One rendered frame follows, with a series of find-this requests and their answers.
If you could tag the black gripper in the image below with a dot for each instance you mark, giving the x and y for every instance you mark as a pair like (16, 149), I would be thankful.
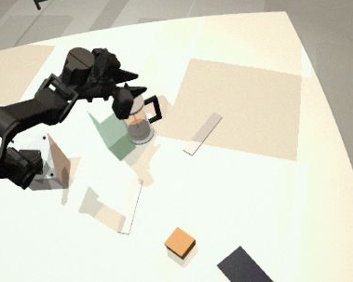
(123, 97)

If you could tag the glass french press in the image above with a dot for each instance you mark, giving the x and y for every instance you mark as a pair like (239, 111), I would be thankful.
(140, 127)

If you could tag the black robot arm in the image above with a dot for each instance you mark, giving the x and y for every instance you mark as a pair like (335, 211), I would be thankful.
(50, 107)

